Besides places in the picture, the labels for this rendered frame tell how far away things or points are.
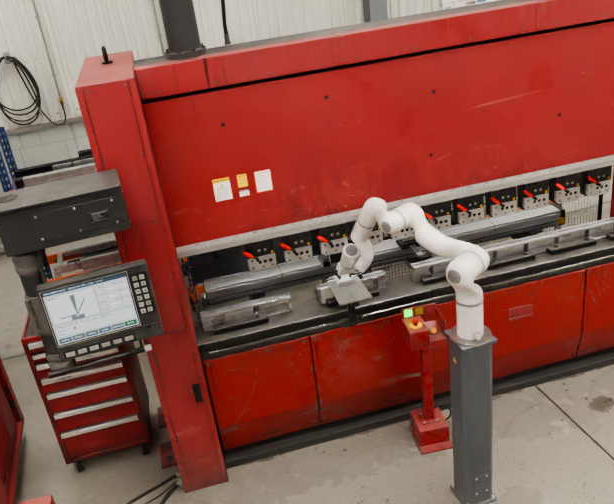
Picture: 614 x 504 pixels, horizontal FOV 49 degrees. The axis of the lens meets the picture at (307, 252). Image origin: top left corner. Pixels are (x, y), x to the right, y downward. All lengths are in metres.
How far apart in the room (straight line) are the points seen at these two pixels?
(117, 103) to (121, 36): 4.32
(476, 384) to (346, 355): 0.88
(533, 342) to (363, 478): 1.33
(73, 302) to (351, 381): 1.73
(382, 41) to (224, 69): 0.77
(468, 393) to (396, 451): 0.93
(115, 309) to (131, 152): 0.69
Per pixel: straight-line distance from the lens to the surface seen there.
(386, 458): 4.06
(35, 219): 2.85
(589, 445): 4.22
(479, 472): 3.66
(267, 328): 3.65
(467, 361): 3.20
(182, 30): 3.28
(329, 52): 3.33
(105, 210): 2.84
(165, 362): 3.55
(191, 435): 3.83
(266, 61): 3.27
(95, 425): 4.21
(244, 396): 3.86
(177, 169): 3.34
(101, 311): 3.00
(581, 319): 4.48
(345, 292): 3.62
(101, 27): 7.31
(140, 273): 2.93
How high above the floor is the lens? 2.79
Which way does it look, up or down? 26 degrees down
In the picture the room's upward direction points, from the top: 8 degrees counter-clockwise
